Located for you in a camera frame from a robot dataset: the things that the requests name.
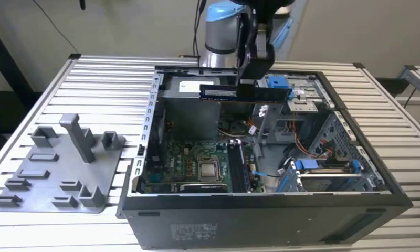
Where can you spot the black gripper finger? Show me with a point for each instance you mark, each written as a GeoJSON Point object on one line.
{"type": "Point", "coordinates": [246, 90]}

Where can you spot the RAM stick with blue label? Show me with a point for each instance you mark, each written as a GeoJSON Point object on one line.
{"type": "Point", "coordinates": [217, 92]}

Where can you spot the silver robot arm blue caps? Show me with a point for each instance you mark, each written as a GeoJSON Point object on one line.
{"type": "Point", "coordinates": [221, 34]}

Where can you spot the blue plastic drive latch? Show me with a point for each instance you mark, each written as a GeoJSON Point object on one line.
{"type": "Point", "coordinates": [278, 81]}

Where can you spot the metal drive cage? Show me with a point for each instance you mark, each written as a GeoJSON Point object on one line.
{"type": "Point", "coordinates": [303, 107]}

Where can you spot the grey power supply unit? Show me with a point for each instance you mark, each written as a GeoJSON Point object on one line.
{"type": "Point", "coordinates": [191, 118]}

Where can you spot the black table corner cap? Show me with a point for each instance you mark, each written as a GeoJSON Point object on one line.
{"type": "Point", "coordinates": [359, 65]}
{"type": "Point", "coordinates": [75, 56]}

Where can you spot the green motherboard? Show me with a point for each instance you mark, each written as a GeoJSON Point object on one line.
{"type": "Point", "coordinates": [182, 157]}

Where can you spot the silver CPU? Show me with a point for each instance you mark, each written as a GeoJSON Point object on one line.
{"type": "Point", "coordinates": [210, 171]}

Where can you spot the hard disk in blue carrier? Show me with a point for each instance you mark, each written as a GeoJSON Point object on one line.
{"type": "Point", "coordinates": [306, 164]}

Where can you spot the perforated metal disk cage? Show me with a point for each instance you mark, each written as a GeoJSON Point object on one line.
{"type": "Point", "coordinates": [343, 141]}

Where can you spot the black graphics card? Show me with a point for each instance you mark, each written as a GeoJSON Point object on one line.
{"type": "Point", "coordinates": [203, 187]}

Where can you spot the black box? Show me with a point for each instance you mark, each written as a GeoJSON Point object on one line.
{"type": "Point", "coordinates": [393, 86]}

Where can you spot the aluminium side table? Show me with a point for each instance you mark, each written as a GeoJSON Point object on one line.
{"type": "Point", "coordinates": [418, 78]}

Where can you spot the black open PC case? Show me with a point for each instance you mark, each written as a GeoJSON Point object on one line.
{"type": "Point", "coordinates": [231, 218]}

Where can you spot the small black hanging object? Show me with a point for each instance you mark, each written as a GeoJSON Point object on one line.
{"type": "Point", "coordinates": [82, 5]}

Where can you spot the grey plastic parts rack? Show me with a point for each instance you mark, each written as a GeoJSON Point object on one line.
{"type": "Point", "coordinates": [56, 168]}

